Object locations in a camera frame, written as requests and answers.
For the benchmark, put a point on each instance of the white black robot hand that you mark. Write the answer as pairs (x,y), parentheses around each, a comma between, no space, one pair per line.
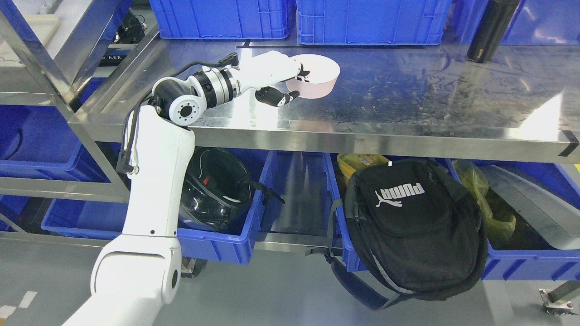
(263,71)

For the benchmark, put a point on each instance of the pink bowl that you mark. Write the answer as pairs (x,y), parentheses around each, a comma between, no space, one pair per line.
(323,73)

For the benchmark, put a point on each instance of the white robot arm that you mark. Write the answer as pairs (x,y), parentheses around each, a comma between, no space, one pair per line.
(138,273)

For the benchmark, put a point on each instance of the blue crate upper middle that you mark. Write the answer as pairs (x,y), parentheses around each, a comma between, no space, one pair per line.
(371,22)

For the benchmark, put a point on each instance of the steel shelf rack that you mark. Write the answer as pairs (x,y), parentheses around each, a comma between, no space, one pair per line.
(53,49)

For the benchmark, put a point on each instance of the blue crate left shelf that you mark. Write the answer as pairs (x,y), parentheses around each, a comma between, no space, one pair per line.
(37,143)

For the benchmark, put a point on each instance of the blue crate upper left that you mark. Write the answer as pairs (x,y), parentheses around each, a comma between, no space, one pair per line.
(223,19)

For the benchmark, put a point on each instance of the yellow food container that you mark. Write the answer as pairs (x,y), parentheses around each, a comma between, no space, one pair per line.
(350,163)

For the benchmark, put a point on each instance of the black helmet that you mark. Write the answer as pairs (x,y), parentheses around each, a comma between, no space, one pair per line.
(217,190)

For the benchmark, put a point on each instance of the steel table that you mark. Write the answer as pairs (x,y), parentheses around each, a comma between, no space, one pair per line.
(391,100)

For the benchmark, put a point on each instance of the blue crate with helmet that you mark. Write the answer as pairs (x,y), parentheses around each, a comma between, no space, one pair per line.
(236,245)

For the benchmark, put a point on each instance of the black Puma backpack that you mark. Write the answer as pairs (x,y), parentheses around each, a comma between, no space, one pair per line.
(416,229)

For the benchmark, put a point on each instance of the blue crate bottom left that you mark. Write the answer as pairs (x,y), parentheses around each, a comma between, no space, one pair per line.
(96,220)

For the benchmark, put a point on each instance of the yellow plastic bag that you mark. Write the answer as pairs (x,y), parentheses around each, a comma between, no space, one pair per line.
(499,220)

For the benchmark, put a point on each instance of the black water bottle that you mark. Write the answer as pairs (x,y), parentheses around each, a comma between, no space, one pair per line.
(491,29)

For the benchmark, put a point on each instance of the blue crate upper right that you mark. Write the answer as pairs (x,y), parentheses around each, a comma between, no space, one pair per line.
(534,23)

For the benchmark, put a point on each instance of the blue crate under backpack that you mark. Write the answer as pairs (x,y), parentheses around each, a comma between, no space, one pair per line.
(524,264)

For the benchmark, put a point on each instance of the grey plastic lid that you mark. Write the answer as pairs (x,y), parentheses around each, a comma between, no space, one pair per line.
(554,219)

